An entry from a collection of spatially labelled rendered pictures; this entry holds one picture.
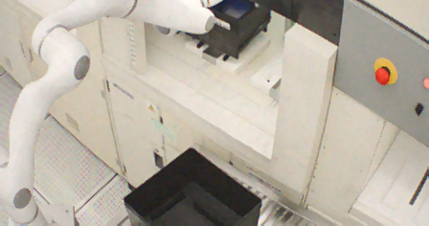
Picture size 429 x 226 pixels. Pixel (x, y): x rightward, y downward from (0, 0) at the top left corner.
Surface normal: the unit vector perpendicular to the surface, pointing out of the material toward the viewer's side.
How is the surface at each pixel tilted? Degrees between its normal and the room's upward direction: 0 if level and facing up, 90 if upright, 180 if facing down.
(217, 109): 0
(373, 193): 0
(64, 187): 0
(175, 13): 56
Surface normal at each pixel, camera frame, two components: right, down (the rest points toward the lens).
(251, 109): 0.00, -0.67
